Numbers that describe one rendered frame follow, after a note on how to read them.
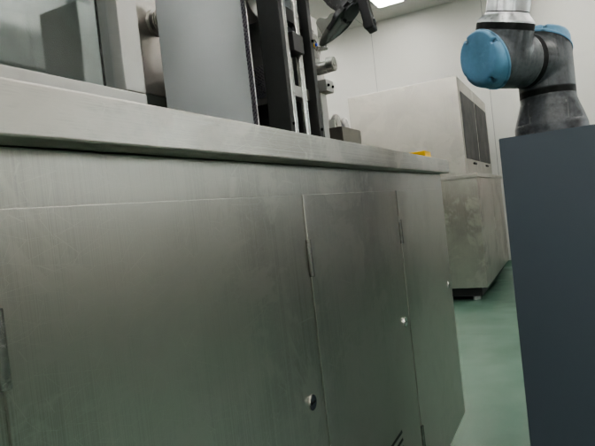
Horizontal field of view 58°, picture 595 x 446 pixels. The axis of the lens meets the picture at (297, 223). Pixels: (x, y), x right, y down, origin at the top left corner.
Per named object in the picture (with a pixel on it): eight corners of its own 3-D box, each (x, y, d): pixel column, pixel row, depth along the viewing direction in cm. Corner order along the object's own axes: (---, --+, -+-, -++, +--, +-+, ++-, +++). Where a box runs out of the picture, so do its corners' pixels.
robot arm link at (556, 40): (589, 83, 118) (583, 21, 118) (547, 83, 112) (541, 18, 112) (542, 96, 129) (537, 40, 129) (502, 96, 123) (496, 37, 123)
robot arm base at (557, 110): (589, 131, 124) (584, 88, 124) (590, 126, 111) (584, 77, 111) (519, 142, 131) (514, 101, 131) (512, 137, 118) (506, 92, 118)
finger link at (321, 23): (309, 35, 155) (329, 8, 151) (322, 48, 153) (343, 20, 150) (304, 33, 152) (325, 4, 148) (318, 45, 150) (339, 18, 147)
